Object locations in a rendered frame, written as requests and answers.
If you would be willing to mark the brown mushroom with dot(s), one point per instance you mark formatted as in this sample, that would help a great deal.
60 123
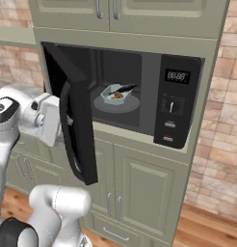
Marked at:
117 95

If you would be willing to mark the green base cupboard door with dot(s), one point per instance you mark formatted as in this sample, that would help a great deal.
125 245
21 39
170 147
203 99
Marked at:
149 189
104 173

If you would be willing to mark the pale blue tupperware container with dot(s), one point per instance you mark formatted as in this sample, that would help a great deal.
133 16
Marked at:
107 97

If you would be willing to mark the green drawer front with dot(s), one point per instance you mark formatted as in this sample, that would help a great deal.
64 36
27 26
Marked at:
123 225

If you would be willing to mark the grey microwave start button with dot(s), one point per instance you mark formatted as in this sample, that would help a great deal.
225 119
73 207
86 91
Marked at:
170 123

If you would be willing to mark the grey microwave turntable plate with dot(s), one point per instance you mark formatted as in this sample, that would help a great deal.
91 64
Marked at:
118 106

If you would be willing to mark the green tall cabinet frame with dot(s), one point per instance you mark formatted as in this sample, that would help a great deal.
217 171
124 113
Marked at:
130 34

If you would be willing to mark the black microwave oven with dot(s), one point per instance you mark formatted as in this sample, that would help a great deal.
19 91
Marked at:
179 106

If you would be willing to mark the dark fish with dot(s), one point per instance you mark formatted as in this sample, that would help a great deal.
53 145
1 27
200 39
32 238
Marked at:
126 87

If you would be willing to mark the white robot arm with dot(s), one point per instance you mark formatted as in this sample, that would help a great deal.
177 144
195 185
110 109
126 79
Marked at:
8 135

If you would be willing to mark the green counter cupboard door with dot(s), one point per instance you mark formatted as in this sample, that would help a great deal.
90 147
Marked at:
14 177
49 173

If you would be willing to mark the green wall cupboard door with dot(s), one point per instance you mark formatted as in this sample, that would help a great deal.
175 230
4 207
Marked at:
65 14
168 16

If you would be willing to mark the black microwave door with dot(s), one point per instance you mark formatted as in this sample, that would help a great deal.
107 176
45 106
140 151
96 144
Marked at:
83 128

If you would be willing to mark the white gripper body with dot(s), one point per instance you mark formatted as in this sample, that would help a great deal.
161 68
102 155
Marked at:
52 119

